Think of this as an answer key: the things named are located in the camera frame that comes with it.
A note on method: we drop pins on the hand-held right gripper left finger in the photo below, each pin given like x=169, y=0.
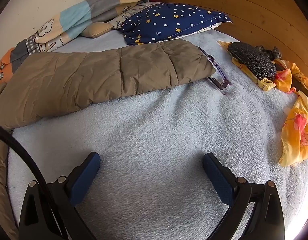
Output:
x=85, y=180

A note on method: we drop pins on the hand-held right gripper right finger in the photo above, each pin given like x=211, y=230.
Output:
x=219, y=180

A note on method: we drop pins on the brown quilted jacket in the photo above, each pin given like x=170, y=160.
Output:
x=94, y=80

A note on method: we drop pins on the light blue cloud blanket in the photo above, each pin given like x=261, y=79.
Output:
x=156, y=130

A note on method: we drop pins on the yellow floral cloth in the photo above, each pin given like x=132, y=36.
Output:
x=296, y=127

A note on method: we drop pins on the black patterned glasses case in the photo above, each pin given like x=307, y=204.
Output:
x=251, y=58

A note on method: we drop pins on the dark metal ornament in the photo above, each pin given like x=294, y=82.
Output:
x=274, y=52

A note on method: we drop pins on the tan pillow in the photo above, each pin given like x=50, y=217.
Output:
x=96, y=29

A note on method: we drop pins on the patchwork cartoon quilt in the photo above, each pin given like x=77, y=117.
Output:
x=76, y=15

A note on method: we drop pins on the navy star pillow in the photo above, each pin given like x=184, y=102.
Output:
x=169, y=22

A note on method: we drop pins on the white patterned pillow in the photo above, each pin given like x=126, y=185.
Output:
x=122, y=17

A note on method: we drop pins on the wooden headboard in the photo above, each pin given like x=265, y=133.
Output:
x=256, y=10

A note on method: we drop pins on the purple frame eyeglasses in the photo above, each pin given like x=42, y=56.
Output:
x=220, y=83

